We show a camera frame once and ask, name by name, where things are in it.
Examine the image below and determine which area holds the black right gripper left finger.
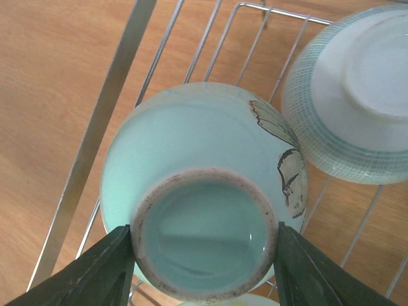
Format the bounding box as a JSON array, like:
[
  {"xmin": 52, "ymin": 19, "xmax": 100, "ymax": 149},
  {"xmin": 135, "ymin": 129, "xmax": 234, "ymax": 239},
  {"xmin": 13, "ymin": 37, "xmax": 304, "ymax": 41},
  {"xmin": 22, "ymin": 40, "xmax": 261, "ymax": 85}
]
[{"xmin": 7, "ymin": 225, "xmax": 135, "ymax": 305}]

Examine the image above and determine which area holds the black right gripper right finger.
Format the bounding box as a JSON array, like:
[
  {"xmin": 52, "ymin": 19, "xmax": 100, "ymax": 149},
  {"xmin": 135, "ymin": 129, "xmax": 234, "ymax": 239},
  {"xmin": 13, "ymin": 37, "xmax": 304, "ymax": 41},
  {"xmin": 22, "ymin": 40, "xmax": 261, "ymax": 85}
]
[{"xmin": 273, "ymin": 222, "xmax": 395, "ymax": 306}]

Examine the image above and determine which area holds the yellow blue patterned bowl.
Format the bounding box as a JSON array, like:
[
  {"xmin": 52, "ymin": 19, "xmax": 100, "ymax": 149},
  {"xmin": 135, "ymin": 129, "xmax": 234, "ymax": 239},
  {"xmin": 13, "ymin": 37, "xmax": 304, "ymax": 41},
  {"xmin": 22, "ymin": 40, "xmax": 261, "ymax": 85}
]
[{"xmin": 178, "ymin": 293, "xmax": 280, "ymax": 306}]

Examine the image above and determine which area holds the pale green bowl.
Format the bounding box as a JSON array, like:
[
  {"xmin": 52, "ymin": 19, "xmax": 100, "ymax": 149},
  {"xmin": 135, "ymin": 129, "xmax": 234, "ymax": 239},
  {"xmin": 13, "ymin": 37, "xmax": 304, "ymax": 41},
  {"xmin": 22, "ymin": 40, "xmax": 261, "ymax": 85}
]
[{"xmin": 99, "ymin": 82, "xmax": 309, "ymax": 303}]

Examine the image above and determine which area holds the green ring patterned bowl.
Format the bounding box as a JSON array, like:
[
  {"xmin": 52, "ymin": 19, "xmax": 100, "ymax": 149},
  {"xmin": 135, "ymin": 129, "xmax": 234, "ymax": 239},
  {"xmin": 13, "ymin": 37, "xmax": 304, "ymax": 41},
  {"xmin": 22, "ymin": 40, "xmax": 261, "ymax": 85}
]
[{"xmin": 281, "ymin": 4, "xmax": 407, "ymax": 185}]

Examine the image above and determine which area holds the metal wire dish rack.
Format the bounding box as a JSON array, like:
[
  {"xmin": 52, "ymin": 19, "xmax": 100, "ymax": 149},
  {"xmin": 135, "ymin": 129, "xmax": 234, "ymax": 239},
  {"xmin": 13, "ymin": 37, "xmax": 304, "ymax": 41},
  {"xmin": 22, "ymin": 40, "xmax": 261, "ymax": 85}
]
[{"xmin": 25, "ymin": 0, "xmax": 408, "ymax": 306}]

